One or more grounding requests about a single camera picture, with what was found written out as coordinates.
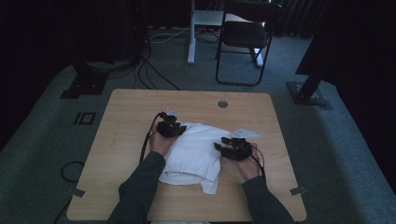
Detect person's left hand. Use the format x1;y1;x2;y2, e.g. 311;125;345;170
148;128;179;159

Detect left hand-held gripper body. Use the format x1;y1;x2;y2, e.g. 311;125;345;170
155;106;182;140

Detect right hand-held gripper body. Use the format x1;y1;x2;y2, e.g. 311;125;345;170
225;127;262;162

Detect dark curtain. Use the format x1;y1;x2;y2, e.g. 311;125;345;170
273;0;332;39

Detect white desk frame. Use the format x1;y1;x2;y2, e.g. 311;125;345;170
186;0;266;68

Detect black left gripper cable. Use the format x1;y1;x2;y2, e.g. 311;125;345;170
138;111;164;165

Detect black floor cables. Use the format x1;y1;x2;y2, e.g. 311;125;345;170
133;46;181;91

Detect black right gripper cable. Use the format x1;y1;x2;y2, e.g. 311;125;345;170
251;145;268;185

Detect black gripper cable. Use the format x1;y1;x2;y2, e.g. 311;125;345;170
251;145;268;185
138;111;164;165

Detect dark equipment cabinet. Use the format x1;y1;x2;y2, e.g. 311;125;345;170
70;0;151;67

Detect black slanted stand with base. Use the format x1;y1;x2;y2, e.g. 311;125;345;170
286;46;333;111

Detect black stand with flat base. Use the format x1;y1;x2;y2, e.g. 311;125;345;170
60;59;110;100

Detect white skirt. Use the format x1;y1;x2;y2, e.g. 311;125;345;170
158;121;233;196

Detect person's right hand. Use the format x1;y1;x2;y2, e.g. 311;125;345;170
231;142;264;183

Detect black folding chair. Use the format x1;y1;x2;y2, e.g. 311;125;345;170
215;0;284;88

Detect white floor cable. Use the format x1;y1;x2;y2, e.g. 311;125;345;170
148;25;192;45

